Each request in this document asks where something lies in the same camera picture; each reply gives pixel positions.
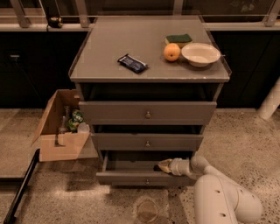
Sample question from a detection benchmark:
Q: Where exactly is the open cardboard box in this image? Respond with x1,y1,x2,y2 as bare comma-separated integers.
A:
31,89,98,162

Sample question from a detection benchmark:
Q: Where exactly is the green yellow sponge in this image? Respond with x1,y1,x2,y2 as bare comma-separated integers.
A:
164,34,193,48

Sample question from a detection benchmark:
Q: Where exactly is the round floor drain cover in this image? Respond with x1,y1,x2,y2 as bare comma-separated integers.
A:
136,199,159,223

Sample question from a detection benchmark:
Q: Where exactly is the grey drawer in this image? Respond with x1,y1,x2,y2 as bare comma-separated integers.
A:
92,133,203,151
79,101,216,125
96,150,193,186

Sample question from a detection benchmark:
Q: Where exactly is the black floor bar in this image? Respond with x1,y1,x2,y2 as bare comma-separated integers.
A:
0,149,40,224

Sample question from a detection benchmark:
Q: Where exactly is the white bowl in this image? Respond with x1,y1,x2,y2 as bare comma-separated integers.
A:
181,43,221,67

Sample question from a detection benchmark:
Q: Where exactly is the grey drawer cabinet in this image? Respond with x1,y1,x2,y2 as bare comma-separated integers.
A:
68,15,233,165

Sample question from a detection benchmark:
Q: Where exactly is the orange round fruit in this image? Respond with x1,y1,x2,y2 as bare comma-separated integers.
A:
164,43,180,62

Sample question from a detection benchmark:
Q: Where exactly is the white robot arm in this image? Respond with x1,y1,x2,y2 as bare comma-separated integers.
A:
164,84,280,224

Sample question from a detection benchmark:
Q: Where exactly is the clear glass bottle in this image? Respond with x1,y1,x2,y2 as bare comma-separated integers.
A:
58,106,70,134

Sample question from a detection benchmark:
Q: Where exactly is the dark blue snack packet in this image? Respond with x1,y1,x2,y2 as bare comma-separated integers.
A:
117,54,148,74

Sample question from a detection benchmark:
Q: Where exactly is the green crumpled packet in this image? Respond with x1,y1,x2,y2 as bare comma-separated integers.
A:
67,109,84,133

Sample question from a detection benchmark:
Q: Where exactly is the black device on ledge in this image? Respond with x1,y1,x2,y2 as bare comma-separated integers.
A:
46,17,63,30

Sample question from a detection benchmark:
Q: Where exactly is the grey bottom drawer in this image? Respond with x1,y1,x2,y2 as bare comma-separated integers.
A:
96,150,193,186

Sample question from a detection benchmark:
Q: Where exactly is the grey top drawer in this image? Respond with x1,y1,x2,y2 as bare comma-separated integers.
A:
79,101,216,125

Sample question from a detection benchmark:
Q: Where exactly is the grey middle drawer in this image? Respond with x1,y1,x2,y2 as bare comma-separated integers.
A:
92,133,203,151

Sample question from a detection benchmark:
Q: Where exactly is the white plastic cup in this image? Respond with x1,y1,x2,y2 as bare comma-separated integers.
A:
77,122,90,133

